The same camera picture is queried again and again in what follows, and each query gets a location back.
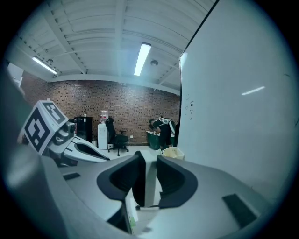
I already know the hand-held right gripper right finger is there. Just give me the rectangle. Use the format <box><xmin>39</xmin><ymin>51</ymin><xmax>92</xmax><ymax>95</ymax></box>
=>
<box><xmin>140</xmin><ymin>155</ymin><xmax>273</xmax><ymax>239</ymax></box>

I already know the ceiling tube light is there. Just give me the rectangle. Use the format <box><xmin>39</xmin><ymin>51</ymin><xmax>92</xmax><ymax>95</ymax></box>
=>
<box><xmin>32</xmin><ymin>56</ymin><xmax>58</xmax><ymax>74</ymax></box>
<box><xmin>133</xmin><ymin>42</ymin><xmax>152</xmax><ymax>77</ymax></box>

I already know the white water dispenser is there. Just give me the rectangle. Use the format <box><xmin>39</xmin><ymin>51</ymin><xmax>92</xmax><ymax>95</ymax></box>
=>
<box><xmin>97</xmin><ymin>110</ymin><xmax>109</xmax><ymax>150</ymax></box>

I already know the white whiteboard on stand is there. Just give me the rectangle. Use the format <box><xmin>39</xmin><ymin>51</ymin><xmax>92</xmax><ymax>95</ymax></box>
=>
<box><xmin>178</xmin><ymin>0</ymin><xmax>299</xmax><ymax>206</ymax></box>

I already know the green bathtub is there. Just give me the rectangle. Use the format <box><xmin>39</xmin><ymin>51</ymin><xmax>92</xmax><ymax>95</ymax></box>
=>
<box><xmin>146</xmin><ymin>130</ymin><xmax>176</xmax><ymax>150</ymax></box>

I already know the black cabinet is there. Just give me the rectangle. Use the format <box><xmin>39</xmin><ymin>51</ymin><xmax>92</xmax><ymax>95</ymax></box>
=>
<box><xmin>76</xmin><ymin>116</ymin><xmax>93</xmax><ymax>142</ymax></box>

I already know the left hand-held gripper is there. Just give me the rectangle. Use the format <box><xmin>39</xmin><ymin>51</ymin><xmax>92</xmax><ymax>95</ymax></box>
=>
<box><xmin>23</xmin><ymin>100</ymin><xmax>111</xmax><ymax>167</ymax></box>

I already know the black office chair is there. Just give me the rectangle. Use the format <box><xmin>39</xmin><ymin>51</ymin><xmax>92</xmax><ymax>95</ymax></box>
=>
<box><xmin>105</xmin><ymin>117</ymin><xmax>129</xmax><ymax>156</ymax></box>

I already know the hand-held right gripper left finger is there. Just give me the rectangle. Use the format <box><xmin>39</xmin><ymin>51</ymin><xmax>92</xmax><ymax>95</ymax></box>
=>
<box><xmin>57</xmin><ymin>150</ymin><xmax>141</xmax><ymax>221</ymax></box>

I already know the cream plastic box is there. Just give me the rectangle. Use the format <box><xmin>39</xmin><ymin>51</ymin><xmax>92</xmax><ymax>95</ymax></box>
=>
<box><xmin>161</xmin><ymin>147</ymin><xmax>185</xmax><ymax>162</ymax></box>

